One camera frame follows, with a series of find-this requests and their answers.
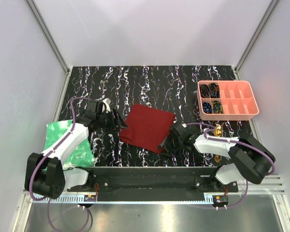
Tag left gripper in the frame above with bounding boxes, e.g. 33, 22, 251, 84
96, 108, 128, 135

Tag red cloth napkin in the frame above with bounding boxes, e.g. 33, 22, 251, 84
119, 104, 175, 154

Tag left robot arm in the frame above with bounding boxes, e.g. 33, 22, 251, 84
24, 98, 128, 201

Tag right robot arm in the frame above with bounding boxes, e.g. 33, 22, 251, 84
157, 123, 276, 192

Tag green white cloth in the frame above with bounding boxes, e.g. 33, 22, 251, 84
44, 119, 95, 170

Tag gold spoon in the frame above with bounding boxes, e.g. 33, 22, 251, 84
214, 125, 223, 163

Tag pink compartment tray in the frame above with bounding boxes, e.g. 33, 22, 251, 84
197, 80, 259, 121

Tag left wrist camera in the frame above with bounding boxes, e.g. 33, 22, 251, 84
102, 98, 111, 113

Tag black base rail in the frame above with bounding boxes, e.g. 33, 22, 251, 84
90, 167, 238, 203

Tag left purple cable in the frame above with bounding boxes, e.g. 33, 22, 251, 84
29, 97, 107, 232

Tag yellow blue hair ties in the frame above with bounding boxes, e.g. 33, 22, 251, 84
211, 101, 223, 114

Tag black orange hair ties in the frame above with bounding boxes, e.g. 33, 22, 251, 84
199, 84, 210, 98

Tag black red hair ties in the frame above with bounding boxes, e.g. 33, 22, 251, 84
209, 82, 220, 98

